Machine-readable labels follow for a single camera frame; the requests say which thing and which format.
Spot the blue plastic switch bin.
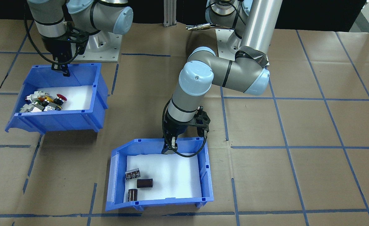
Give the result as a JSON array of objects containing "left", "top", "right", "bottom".
[{"left": 5, "top": 63, "right": 109, "bottom": 135}]

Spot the blue plastic battery bin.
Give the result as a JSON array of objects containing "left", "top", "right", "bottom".
[{"left": 105, "top": 138, "right": 214, "bottom": 211}]

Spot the red mushroom push button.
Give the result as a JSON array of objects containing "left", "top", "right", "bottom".
[{"left": 53, "top": 93, "right": 68, "bottom": 106}]

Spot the white foam liner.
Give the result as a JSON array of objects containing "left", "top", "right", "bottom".
[
  {"left": 123, "top": 153, "right": 202, "bottom": 201},
  {"left": 35, "top": 85, "right": 94, "bottom": 111}
]

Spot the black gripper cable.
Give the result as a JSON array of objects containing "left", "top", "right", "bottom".
[{"left": 24, "top": 3, "right": 79, "bottom": 65}]

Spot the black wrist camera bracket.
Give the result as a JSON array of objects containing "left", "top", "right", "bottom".
[
  {"left": 191, "top": 106, "right": 210, "bottom": 138},
  {"left": 64, "top": 27, "right": 90, "bottom": 56}
]

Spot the grey push button switch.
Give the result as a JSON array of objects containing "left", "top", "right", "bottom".
[
  {"left": 25, "top": 91, "right": 50, "bottom": 103},
  {"left": 19, "top": 103, "right": 45, "bottom": 113},
  {"left": 44, "top": 103, "right": 63, "bottom": 112}
]

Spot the white square base plate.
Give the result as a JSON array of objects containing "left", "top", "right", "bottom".
[
  {"left": 215, "top": 28, "right": 244, "bottom": 60},
  {"left": 74, "top": 34, "right": 123, "bottom": 62}
]

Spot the silver cable connector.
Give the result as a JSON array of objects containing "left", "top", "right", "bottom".
[{"left": 185, "top": 24, "right": 217, "bottom": 31}]

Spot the aluminium frame post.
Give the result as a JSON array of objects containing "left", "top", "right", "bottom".
[{"left": 163, "top": 0, "right": 177, "bottom": 27}]

